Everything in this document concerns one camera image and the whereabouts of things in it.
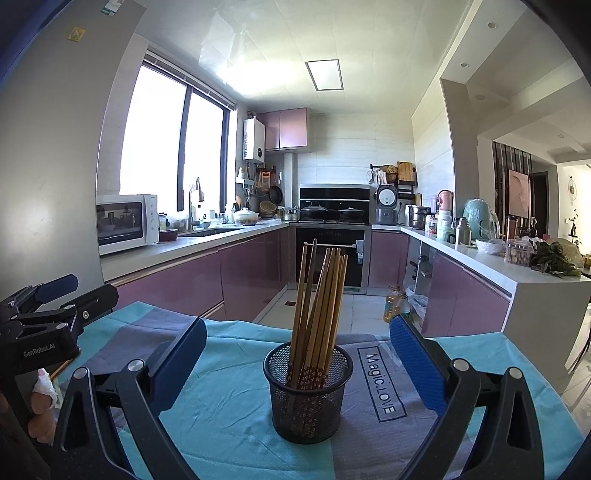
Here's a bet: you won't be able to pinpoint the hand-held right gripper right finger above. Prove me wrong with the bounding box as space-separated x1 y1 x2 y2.
390 314 546 480

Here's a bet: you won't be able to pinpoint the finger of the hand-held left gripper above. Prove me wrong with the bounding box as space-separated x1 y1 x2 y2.
14 283 119 337
0 274 79 317

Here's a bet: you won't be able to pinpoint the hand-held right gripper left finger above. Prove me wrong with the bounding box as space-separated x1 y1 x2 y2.
48 316 207 480

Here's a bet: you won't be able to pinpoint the black mesh utensil holder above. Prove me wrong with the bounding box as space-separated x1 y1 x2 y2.
263 342 354 445

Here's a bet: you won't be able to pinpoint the bundle of wooden chopsticks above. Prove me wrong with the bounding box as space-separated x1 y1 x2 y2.
288 239 348 398

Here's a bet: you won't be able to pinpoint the person's left hand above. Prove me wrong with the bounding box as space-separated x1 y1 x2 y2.
28 368 59 446

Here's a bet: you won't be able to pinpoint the yellow cooking oil bottle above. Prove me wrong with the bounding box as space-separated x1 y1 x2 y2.
383 285 410 324

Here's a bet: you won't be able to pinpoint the white microwave oven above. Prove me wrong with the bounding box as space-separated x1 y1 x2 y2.
96 194 158 257

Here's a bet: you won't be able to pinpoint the pink kitchen base cabinet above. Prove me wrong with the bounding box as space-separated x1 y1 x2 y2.
108 226 296 324
369 228 591 342

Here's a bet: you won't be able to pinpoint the teal and grey tablecloth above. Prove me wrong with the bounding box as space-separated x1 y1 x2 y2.
48 301 573 480

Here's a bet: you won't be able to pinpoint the black integrated stove oven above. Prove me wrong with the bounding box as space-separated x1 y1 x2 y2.
295 184 377 296

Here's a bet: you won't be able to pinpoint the grey refrigerator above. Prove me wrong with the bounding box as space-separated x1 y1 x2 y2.
0 0 148 305

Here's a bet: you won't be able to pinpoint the steel kitchen faucet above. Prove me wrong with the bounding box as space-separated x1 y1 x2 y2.
188 176 206 232

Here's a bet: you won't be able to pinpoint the white bowl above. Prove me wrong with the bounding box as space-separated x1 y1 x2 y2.
475 237 507 256

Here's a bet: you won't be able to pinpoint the white and green bottle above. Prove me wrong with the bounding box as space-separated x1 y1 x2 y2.
436 210 456 243

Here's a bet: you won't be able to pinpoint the stainless steel stock pot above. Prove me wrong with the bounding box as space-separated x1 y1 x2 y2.
406 204 431 230

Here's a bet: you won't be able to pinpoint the clear egg container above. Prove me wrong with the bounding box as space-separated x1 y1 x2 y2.
505 240 534 268

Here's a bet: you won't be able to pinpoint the mint green countertop appliance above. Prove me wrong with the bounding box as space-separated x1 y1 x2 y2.
463 198 498 240

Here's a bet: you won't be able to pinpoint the grey rice cooker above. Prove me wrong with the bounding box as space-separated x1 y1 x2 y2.
374 184 399 226

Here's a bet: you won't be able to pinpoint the kitchen window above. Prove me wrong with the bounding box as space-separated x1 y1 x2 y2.
119 53 236 210

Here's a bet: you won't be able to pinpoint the leafy green vegetables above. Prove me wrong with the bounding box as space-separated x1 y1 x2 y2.
529 237 584 278

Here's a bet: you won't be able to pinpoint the black lidded pot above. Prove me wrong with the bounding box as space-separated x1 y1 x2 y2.
300 202 329 222

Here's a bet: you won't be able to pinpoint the rectangular ceiling light panel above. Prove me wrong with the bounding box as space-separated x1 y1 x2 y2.
305 59 344 92

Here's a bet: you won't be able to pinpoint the pink wall painting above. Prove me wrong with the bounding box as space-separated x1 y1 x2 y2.
508 168 532 218

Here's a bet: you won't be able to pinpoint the white wall water heater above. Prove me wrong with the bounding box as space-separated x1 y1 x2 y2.
242 117 267 161

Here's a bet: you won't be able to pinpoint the pink upper wall cabinet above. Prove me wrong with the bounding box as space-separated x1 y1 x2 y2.
257 107 308 152

